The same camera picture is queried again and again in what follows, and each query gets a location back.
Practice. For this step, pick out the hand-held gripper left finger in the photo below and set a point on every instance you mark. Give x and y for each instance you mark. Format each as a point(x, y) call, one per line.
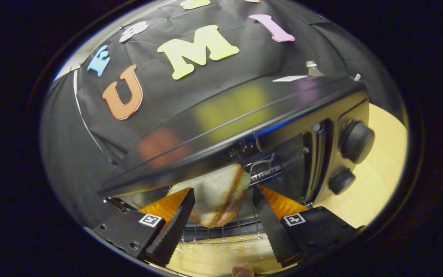
point(175, 227)

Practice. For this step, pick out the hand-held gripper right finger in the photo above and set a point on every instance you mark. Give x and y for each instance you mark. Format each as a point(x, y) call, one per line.
point(269, 223)

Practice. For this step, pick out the toasted sandwich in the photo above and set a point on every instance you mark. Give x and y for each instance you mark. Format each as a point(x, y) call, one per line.
point(214, 192)

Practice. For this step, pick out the black toaster oven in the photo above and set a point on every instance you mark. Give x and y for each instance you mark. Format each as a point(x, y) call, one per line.
point(225, 127)

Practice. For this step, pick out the green drink bottle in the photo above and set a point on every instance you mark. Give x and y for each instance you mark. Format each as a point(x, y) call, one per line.
point(313, 71)

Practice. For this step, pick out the metal spoon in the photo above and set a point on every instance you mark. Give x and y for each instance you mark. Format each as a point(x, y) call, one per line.
point(357, 77)

